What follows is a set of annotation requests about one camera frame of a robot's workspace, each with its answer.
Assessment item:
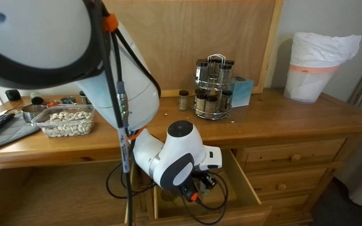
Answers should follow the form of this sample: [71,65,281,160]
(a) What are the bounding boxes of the wooden back board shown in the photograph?
[102,0,283,96]

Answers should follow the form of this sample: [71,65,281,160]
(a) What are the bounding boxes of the open right drawer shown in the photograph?
[146,149,271,226]

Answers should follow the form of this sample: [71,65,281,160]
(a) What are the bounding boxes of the small spice jar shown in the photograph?
[178,90,188,110]

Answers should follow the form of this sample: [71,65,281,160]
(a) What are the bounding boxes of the open left drawer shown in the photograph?
[0,161,125,226]

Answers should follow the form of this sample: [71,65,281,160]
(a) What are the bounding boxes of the small metal bowl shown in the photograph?
[21,104,45,122]

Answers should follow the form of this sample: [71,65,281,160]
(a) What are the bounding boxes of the clear container of beans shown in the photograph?
[31,104,94,137]

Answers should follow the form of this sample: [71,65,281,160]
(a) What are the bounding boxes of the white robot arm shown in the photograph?
[0,0,222,200]

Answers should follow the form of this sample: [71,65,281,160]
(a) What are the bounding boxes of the grey cloth mat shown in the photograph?
[0,115,38,146]

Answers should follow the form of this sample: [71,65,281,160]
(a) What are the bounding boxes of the wooden dresser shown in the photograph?
[0,90,362,226]

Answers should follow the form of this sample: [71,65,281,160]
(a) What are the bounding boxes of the open drawer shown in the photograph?
[0,161,125,226]
[146,149,271,226]

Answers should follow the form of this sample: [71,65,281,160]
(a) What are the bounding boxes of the rotating spice rack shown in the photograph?
[193,52,233,120]

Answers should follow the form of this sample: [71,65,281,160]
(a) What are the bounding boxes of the closed wooden drawer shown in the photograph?
[247,166,325,195]
[236,137,344,163]

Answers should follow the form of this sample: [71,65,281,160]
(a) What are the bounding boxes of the white lined trash bin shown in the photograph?
[283,32,362,102]

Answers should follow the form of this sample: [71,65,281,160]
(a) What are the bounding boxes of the light blue box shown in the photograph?
[231,76,253,107]

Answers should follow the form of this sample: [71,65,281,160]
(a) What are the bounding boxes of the closed wooden drawer top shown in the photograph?
[236,137,344,163]

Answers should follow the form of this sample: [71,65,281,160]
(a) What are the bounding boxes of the closed wooden drawer middle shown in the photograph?
[247,166,325,195]

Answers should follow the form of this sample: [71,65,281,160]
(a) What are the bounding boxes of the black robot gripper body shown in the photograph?
[178,170,217,202]

